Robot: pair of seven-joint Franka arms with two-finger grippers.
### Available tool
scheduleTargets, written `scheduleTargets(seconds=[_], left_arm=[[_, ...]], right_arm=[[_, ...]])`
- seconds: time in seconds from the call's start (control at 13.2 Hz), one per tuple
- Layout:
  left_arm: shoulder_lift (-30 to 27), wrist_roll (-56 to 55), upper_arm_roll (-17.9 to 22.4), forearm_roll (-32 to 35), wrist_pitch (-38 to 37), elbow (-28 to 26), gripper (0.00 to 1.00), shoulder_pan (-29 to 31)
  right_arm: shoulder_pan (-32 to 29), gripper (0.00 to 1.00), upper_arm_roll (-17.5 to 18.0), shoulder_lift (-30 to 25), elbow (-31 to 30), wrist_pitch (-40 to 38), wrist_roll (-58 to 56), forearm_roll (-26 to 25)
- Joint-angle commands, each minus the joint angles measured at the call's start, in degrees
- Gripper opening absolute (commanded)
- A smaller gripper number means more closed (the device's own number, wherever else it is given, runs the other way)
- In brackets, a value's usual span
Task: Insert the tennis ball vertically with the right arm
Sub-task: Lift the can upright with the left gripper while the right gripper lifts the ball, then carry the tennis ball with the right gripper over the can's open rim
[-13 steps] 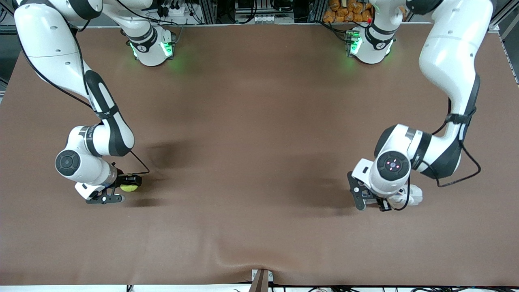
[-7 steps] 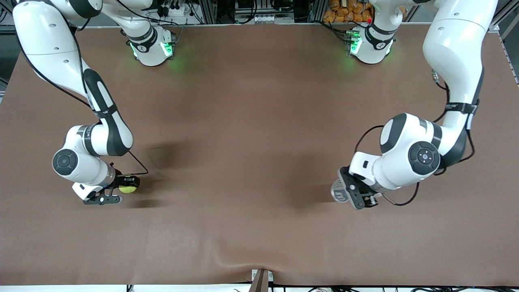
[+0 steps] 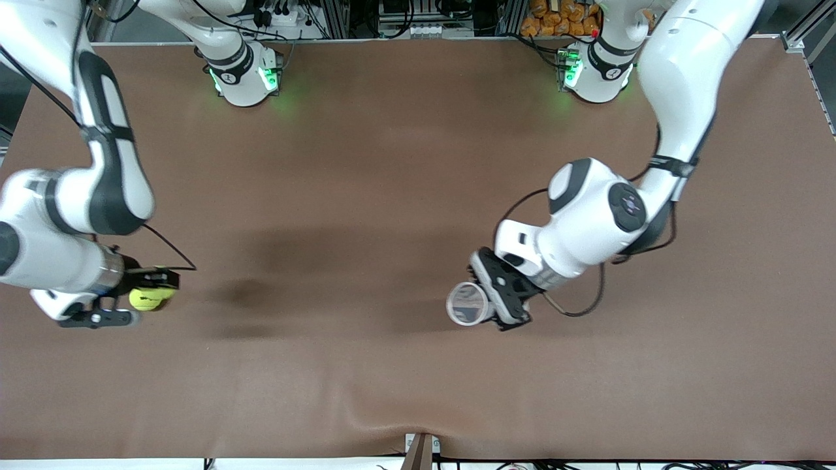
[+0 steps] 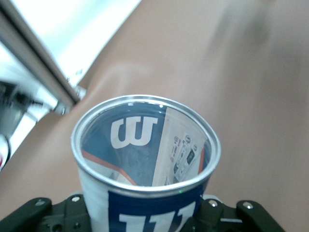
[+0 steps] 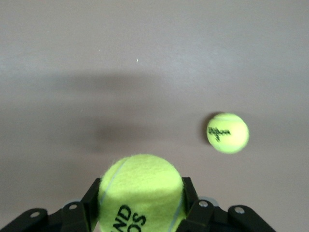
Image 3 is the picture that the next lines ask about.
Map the yellow Roland Garros tennis ball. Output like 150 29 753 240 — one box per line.
129 286 177 312

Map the Wilson tennis ball can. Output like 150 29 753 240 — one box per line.
446 281 491 326

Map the brown table mat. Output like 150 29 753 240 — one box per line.
0 38 836 461

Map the brown wooden strut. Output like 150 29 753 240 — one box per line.
405 434 435 470

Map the orange mesh bag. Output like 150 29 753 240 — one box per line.
521 0 603 38

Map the white power strip with plugs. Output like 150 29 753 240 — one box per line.
257 3 309 28

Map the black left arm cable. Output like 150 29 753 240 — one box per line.
498 121 678 319

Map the metal table edge bracket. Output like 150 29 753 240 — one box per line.
404 433 442 456

